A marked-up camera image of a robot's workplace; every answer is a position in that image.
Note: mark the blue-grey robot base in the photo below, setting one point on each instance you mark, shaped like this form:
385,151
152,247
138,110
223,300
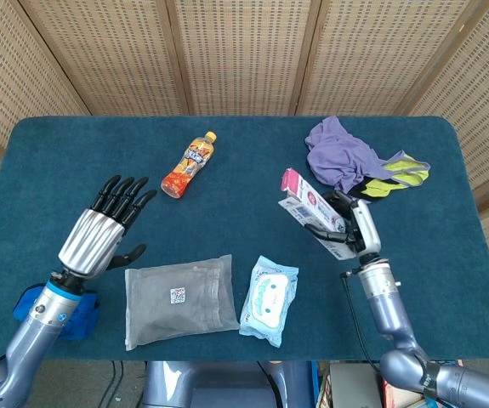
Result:
227,387

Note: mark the purple cloth garment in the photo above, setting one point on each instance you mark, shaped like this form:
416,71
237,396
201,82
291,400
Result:
339,157

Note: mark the white and pink toothpaste box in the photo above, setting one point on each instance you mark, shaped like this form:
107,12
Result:
308,197

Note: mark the blue fabric item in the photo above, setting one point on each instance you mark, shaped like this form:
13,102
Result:
84,316

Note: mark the orange drink bottle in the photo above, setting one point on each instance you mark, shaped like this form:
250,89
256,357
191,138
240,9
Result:
191,163

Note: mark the gray metal plate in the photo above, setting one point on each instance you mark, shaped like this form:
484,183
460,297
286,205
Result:
352,387

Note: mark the teal carpet table cover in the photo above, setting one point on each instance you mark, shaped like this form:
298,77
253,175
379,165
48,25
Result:
248,221

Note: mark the woven bamboo folding screen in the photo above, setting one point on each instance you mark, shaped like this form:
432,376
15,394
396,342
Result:
244,55

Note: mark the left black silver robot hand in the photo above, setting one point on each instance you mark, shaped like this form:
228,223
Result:
93,240

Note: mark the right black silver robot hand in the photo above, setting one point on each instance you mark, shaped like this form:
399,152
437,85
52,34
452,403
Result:
367,229

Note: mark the light blue wet wipes pack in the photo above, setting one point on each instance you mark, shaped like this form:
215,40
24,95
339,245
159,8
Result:
269,297

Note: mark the red book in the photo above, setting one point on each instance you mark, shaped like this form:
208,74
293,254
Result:
397,395

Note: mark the yellow-green and black garment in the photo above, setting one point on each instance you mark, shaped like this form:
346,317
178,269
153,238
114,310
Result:
410,176

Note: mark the frosted bag with grey garment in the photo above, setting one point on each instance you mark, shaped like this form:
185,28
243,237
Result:
180,302

